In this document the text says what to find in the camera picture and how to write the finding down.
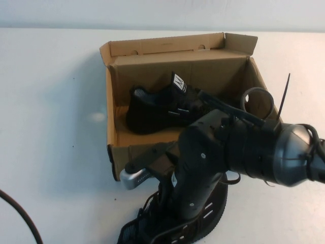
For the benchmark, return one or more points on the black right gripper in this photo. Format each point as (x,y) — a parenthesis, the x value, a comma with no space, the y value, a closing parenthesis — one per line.
(189,200)

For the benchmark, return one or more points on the black sneaker white tongue label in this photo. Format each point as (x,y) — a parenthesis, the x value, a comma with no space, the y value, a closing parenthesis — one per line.
(208,213)
(144,114)

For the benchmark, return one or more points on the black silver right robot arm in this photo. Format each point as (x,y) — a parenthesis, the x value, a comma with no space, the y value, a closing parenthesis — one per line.
(254,152)

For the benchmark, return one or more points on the brown cardboard shoe box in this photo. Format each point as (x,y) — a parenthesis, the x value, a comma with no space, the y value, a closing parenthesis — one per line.
(177,66)

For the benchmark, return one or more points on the black zip tie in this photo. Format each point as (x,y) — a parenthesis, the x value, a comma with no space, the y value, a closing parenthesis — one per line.
(283,97)

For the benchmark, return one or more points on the black right camera bracket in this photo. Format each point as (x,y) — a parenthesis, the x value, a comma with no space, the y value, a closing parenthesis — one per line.
(147,157)

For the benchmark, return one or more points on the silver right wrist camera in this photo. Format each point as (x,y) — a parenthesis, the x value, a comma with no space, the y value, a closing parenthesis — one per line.
(132,178)

